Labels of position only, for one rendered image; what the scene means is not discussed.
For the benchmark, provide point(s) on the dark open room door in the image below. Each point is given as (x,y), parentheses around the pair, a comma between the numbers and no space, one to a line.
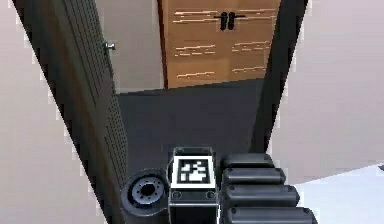
(83,86)

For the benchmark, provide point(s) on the brown wooden room door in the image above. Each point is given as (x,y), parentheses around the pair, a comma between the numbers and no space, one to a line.
(216,43)

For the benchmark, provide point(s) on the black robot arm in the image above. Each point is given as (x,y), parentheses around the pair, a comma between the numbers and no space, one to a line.
(246,193)

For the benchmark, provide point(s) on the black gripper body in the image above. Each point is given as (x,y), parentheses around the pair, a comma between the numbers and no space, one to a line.
(146,193)

